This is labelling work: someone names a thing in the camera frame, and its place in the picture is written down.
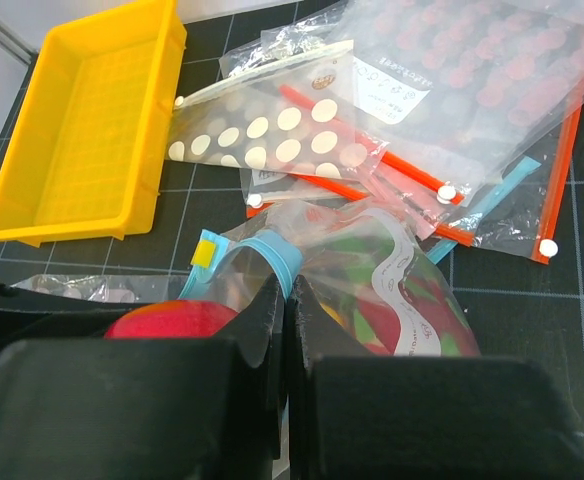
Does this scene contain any left aluminium frame post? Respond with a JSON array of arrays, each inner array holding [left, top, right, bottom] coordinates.
[[0, 21, 37, 65]]

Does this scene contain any white polka dot bag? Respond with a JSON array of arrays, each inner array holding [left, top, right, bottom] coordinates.
[[165, 41, 387, 180]]

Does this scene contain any orange zipper clear bag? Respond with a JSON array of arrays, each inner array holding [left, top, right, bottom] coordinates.
[[430, 108, 581, 264]]

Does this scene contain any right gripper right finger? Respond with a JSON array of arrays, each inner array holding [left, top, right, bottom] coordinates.
[[289, 277, 584, 479]]

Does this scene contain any blue zipper clear bag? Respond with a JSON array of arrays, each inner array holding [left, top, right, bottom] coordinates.
[[180, 200, 479, 357]]

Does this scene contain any pink zipper polka dot bag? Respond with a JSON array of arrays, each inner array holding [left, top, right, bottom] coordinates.
[[13, 274, 187, 304]]

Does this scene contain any yellow lemon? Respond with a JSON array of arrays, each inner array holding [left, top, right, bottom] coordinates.
[[320, 302, 354, 335]]

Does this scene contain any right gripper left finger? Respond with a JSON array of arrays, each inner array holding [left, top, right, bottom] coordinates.
[[0, 277, 285, 479]]

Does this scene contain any red apple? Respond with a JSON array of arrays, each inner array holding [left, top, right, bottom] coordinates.
[[104, 300, 238, 339]]

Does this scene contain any red dragon fruit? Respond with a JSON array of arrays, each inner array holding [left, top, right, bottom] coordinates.
[[304, 237, 480, 357]]

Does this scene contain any red dotted clear bag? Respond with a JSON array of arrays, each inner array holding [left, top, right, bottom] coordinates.
[[219, 0, 584, 201]]

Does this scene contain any yellow plastic bin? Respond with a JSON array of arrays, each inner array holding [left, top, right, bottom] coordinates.
[[0, 1, 186, 247]]

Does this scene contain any black grid mat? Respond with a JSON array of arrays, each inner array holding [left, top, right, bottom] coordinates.
[[0, 0, 584, 480]]

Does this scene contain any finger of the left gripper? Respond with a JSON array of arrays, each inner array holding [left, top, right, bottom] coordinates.
[[0, 283, 137, 352]]

